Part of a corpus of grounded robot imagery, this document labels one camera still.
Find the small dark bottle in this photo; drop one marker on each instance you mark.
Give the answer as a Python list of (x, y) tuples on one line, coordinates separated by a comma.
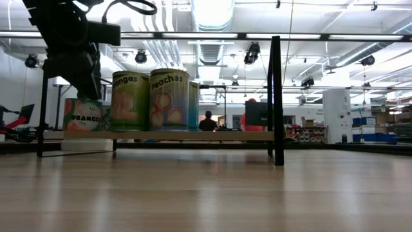
[(344, 138)]

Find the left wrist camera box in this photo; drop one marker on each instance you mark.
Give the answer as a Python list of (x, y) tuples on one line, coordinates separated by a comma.
[(104, 33)]

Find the white pillar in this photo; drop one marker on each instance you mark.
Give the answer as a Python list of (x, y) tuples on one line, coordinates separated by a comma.
[(336, 106)]

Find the black computer monitor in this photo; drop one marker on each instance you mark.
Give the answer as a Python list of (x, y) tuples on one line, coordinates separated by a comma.
[(256, 112)]

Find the black-framed wooden shelf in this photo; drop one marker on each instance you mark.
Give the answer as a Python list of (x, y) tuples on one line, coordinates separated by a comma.
[(225, 135)]

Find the peaches tin can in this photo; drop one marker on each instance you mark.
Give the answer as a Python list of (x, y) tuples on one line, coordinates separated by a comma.
[(169, 103)]

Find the red and black machine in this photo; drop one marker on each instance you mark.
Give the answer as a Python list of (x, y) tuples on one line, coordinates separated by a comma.
[(19, 121)]

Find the cardboard box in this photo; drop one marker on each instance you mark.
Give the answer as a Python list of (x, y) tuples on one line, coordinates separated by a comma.
[(309, 123)]

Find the blue storage bin rack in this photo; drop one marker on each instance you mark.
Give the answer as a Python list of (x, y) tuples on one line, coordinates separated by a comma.
[(370, 138)]

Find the tall green oranges can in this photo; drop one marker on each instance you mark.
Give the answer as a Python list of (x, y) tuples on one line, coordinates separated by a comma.
[(130, 106)]

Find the black aluminium rig frame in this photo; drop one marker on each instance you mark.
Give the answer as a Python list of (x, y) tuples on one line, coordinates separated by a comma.
[(241, 36)]

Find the small parts bin rack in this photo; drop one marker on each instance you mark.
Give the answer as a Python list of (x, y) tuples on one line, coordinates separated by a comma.
[(309, 135)]

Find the person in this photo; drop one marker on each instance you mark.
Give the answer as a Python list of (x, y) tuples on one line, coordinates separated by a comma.
[(242, 124), (208, 124)]

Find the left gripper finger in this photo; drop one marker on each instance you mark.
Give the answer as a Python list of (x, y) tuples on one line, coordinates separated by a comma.
[(77, 74)]

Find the background storage shelving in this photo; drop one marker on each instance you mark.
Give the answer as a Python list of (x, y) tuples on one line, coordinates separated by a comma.
[(404, 129)]

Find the black ceiling spotlight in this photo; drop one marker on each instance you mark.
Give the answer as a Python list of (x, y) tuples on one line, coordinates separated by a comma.
[(368, 60), (141, 57), (31, 61), (251, 54), (308, 82)]

